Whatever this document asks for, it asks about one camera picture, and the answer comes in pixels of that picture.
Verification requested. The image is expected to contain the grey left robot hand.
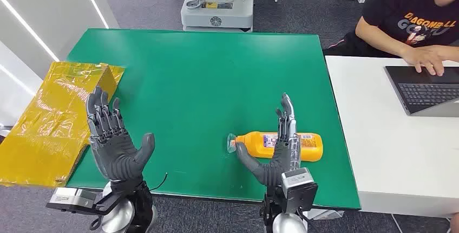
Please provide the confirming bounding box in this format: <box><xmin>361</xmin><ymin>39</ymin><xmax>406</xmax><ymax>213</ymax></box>
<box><xmin>86</xmin><ymin>86</ymin><xmax>156</xmax><ymax>182</ymax></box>

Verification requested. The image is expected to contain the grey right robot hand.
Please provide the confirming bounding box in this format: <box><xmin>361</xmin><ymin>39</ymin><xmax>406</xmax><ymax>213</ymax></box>
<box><xmin>234</xmin><ymin>93</ymin><xmax>302</xmax><ymax>187</ymax></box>

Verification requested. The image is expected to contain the orange bottle with clear cap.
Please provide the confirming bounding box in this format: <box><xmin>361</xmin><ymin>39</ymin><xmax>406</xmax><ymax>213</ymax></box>
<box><xmin>227</xmin><ymin>131</ymin><xmax>324</xmax><ymax>163</ymax></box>

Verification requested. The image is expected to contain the yellow taped cardboard box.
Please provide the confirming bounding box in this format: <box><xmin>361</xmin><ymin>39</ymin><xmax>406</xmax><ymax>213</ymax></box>
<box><xmin>0</xmin><ymin>61</ymin><xmax>126</xmax><ymax>189</ymax></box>

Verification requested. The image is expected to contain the white desk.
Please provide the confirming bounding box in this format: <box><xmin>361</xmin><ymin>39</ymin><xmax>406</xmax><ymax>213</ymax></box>
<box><xmin>325</xmin><ymin>55</ymin><xmax>459</xmax><ymax>220</ymax></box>

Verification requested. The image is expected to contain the dark grey laptop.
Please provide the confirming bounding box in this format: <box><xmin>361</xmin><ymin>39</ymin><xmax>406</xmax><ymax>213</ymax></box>
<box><xmin>384</xmin><ymin>66</ymin><xmax>459</xmax><ymax>118</ymax></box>

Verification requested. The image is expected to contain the grey machine with column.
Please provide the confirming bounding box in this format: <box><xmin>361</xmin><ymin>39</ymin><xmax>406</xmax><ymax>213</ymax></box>
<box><xmin>180</xmin><ymin>0</ymin><xmax>256</xmax><ymax>33</ymax></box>

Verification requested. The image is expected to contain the person's hand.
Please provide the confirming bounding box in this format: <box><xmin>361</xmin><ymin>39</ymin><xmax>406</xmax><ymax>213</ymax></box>
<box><xmin>401</xmin><ymin>46</ymin><xmax>448</xmax><ymax>77</ymax></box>

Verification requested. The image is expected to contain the person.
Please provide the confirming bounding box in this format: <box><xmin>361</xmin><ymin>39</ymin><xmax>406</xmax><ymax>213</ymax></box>
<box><xmin>323</xmin><ymin>0</ymin><xmax>459</xmax><ymax>77</ymax></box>

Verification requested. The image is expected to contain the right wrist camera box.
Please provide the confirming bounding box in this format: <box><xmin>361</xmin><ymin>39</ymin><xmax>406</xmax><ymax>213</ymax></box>
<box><xmin>280</xmin><ymin>167</ymin><xmax>319</xmax><ymax>213</ymax></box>

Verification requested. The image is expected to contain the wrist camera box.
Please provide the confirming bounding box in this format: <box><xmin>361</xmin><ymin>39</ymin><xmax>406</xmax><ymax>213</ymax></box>
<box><xmin>45</xmin><ymin>187</ymin><xmax>98</xmax><ymax>211</ymax></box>
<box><xmin>280</xmin><ymin>167</ymin><xmax>319</xmax><ymax>213</ymax></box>

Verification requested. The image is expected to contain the thin black cable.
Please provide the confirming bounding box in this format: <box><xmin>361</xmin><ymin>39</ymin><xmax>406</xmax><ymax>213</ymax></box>
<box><xmin>149</xmin><ymin>172</ymin><xmax>169</xmax><ymax>192</ymax></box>

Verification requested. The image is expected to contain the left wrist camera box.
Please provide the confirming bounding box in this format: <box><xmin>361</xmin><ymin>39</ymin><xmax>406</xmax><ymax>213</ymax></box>
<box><xmin>45</xmin><ymin>187</ymin><xmax>98</xmax><ymax>211</ymax></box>

